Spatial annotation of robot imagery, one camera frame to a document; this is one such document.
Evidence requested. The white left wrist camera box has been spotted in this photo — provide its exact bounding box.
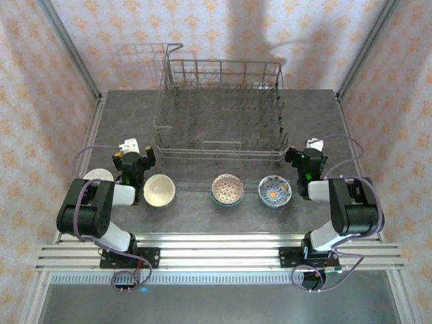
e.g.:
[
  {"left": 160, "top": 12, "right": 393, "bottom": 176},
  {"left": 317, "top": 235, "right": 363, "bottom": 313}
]
[{"left": 119, "top": 137, "right": 140, "bottom": 153}]

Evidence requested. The blue bowl orange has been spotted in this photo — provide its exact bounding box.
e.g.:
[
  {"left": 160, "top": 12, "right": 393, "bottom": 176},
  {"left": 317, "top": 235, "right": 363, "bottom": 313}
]
[{"left": 258, "top": 174, "right": 292, "bottom": 208}]

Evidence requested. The aluminium frame post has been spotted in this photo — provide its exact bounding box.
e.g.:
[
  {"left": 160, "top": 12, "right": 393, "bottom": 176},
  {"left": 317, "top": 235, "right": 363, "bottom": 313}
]
[
  {"left": 335, "top": 0, "right": 402, "bottom": 101},
  {"left": 36, "top": 0, "right": 104, "bottom": 101}
]

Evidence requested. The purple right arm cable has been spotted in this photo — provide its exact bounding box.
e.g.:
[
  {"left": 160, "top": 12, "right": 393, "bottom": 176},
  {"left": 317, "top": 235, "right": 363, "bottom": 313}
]
[{"left": 290, "top": 134, "right": 385, "bottom": 294}]

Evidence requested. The aluminium side rail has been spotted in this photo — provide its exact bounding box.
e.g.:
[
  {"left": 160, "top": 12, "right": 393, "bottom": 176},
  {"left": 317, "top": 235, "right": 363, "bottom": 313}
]
[
  {"left": 335, "top": 94, "right": 385, "bottom": 244},
  {"left": 52, "top": 94, "right": 108, "bottom": 244}
]

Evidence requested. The slotted grey cable duct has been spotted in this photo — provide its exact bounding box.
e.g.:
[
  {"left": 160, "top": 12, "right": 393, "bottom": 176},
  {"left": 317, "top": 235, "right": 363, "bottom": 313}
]
[{"left": 49, "top": 271, "right": 306, "bottom": 285}]

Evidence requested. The brown lattice patterned bowl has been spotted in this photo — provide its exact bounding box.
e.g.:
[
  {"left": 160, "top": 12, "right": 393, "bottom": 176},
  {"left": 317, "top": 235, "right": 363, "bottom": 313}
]
[{"left": 211, "top": 173, "right": 245, "bottom": 205}]

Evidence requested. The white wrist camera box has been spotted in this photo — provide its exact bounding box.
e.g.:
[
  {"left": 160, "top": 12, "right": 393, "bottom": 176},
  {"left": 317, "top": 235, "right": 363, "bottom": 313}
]
[
  {"left": 305, "top": 136, "right": 325, "bottom": 153},
  {"left": 119, "top": 137, "right": 140, "bottom": 153}
]

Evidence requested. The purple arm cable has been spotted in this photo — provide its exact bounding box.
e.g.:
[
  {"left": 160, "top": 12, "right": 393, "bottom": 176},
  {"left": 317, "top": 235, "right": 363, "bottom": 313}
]
[
  {"left": 74, "top": 144, "right": 153, "bottom": 294},
  {"left": 290, "top": 134, "right": 385, "bottom": 294}
]

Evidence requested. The grey metal panel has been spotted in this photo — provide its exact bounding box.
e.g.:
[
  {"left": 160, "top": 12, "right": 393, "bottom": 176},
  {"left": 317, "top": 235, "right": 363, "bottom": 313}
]
[{"left": 35, "top": 282, "right": 404, "bottom": 324}]

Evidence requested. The grey wire dish rack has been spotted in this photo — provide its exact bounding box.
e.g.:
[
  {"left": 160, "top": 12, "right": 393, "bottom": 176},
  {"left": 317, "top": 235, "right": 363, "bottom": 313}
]
[{"left": 152, "top": 43, "right": 292, "bottom": 168}]

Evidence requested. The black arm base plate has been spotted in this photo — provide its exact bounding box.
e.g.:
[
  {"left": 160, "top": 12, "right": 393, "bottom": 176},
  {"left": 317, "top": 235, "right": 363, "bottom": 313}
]
[
  {"left": 100, "top": 247, "right": 161, "bottom": 270},
  {"left": 279, "top": 246, "right": 340, "bottom": 270}
]

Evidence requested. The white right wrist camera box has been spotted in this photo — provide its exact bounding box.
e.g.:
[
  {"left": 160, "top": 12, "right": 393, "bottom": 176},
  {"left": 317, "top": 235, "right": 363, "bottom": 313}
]
[{"left": 305, "top": 136, "right": 325, "bottom": 153}]

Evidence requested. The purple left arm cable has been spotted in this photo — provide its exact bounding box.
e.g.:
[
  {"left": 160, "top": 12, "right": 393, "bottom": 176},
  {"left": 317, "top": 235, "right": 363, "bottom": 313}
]
[{"left": 74, "top": 144, "right": 153, "bottom": 294}]

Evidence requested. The aluminium mounting rail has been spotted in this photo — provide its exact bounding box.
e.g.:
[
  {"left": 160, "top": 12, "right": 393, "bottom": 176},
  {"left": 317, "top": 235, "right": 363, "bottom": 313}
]
[{"left": 34, "top": 232, "right": 406, "bottom": 271}]

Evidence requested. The cream ceramic bowl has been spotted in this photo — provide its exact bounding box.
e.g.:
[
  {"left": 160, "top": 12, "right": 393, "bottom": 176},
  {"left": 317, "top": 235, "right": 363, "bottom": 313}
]
[
  {"left": 82, "top": 167, "right": 115, "bottom": 185},
  {"left": 143, "top": 173, "right": 176, "bottom": 207}
]

